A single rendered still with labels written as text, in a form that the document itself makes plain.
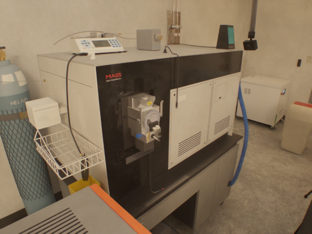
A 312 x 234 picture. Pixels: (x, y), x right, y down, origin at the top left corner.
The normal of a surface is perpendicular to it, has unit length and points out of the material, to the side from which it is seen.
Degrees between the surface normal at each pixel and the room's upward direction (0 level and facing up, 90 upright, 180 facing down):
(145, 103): 90
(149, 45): 90
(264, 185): 0
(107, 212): 0
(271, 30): 90
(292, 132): 93
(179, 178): 0
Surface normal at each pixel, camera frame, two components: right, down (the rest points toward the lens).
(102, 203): 0.00, -0.93
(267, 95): -0.71, 0.26
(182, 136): 0.70, 0.26
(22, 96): 0.94, 0.13
